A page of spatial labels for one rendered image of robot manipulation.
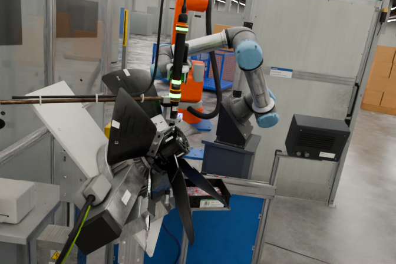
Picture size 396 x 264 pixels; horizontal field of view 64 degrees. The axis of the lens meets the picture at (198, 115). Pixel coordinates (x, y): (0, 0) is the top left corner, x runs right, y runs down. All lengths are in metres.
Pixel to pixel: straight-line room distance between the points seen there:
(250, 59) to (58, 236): 1.03
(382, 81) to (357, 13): 6.00
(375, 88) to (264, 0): 6.46
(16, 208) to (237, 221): 1.11
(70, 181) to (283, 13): 2.35
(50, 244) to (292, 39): 2.49
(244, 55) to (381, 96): 7.91
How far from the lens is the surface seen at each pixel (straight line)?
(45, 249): 1.35
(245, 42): 1.43
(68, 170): 1.25
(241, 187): 1.76
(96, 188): 0.98
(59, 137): 1.12
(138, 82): 1.28
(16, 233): 1.35
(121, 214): 0.96
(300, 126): 1.61
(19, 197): 1.35
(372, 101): 9.19
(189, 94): 5.05
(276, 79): 3.08
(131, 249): 1.35
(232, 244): 1.98
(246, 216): 1.88
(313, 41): 3.11
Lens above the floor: 1.65
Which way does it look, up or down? 17 degrees down
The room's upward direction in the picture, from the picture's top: 7 degrees clockwise
